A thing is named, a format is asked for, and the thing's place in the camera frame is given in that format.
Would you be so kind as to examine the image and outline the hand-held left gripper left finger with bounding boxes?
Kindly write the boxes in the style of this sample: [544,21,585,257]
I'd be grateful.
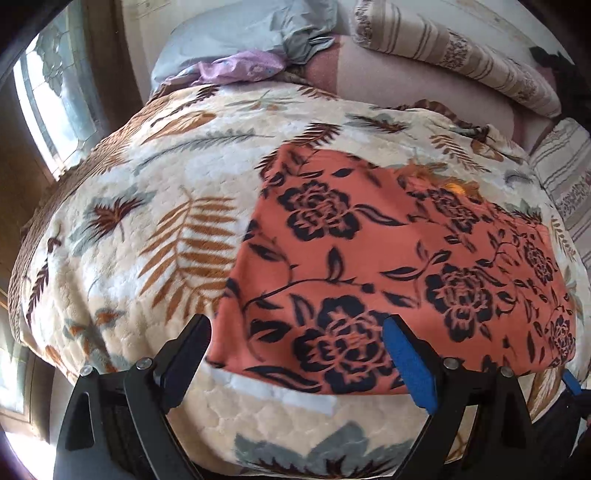
[53,314,213,480]

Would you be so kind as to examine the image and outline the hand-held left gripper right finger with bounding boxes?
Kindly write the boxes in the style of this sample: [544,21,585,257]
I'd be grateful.
[383,315,539,480]

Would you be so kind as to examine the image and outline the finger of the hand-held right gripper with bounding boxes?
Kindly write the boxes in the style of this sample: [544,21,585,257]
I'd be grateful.
[538,369,591,444]

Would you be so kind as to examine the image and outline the orange floral shirt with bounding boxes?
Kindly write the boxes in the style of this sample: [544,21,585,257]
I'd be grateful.
[205,143,578,398]

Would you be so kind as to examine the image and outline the black clothes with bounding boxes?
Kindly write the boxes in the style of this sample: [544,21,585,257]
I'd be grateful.
[529,46,575,90]

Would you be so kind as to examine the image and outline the leaf printed blanket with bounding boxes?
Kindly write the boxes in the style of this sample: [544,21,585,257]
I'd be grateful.
[7,83,591,480]

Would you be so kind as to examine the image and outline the striped floral square cushion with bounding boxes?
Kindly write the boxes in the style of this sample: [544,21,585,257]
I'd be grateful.
[529,117,591,259]

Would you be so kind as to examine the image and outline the lilac cloth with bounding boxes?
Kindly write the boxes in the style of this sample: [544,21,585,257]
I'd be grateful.
[161,50,289,88]

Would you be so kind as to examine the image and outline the striped floral bolster pillow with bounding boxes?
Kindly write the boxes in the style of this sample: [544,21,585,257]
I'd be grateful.
[348,0,561,118]

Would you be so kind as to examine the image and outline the grey-blue pillow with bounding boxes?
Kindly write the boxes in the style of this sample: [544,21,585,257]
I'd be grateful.
[150,0,340,88]

